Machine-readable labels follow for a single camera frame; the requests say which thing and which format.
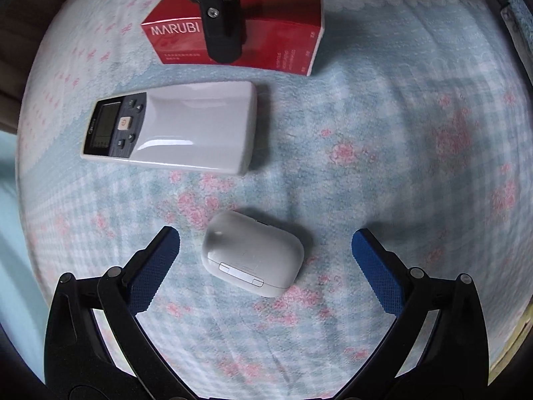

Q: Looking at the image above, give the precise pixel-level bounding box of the brown curtain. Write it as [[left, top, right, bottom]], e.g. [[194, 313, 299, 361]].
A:
[[0, 0, 80, 136]]

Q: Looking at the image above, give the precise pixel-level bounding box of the white remote control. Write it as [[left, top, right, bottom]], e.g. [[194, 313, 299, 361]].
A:
[[80, 80, 259, 176]]

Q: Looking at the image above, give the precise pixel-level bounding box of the pale green mattress sheet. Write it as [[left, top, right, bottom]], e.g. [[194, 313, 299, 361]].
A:
[[489, 317, 525, 388]]

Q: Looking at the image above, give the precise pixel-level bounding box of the light blue cloth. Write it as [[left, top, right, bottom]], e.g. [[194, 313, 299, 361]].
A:
[[0, 133, 30, 342]]

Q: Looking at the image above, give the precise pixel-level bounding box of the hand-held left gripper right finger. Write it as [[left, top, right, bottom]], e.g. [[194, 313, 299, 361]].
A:
[[333, 228, 489, 400]]

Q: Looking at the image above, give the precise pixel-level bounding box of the red carton box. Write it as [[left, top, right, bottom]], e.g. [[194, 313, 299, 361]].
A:
[[141, 0, 326, 77]]

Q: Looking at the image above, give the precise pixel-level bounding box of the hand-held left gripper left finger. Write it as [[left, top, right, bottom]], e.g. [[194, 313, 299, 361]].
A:
[[44, 226, 196, 400]]

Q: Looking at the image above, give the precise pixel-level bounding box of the floral checked bedsheet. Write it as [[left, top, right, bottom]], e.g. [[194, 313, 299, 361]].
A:
[[14, 0, 533, 400]]

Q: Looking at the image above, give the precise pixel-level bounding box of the white earbuds case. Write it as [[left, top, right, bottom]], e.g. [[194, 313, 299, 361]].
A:
[[201, 210, 304, 297]]

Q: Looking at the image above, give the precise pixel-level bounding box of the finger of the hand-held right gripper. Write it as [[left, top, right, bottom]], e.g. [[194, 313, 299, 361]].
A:
[[146, 0, 247, 64]]

